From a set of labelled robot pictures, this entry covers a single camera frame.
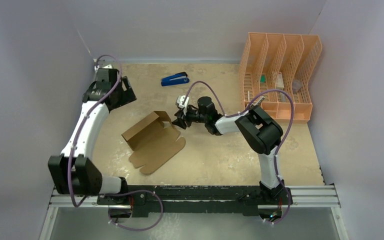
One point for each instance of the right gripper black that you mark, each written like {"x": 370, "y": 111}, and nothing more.
{"x": 185, "y": 116}

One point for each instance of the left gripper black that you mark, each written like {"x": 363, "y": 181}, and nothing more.
{"x": 127, "y": 95}

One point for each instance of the brown cardboard box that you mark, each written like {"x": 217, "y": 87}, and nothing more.
{"x": 154, "y": 140}

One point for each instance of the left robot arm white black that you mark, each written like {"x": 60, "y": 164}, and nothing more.
{"x": 73, "y": 171}

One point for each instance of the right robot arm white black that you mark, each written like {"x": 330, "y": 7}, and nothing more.
{"x": 261, "y": 132}

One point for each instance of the blue black stapler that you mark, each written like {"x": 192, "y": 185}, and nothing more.
{"x": 175, "y": 79}

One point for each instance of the black white patterned clip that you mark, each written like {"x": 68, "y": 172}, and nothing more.
{"x": 256, "y": 102}

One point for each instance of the green item in organizer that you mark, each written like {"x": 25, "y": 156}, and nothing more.
{"x": 263, "y": 79}

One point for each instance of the orange plastic file organizer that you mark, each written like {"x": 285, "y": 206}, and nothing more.
{"x": 279, "y": 62}

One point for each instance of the grey round item in organizer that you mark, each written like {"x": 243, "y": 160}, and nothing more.
{"x": 296, "y": 85}

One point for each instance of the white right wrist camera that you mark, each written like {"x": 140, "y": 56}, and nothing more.
{"x": 182, "y": 101}

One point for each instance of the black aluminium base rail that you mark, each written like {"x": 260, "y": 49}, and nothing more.
{"x": 248, "y": 200}

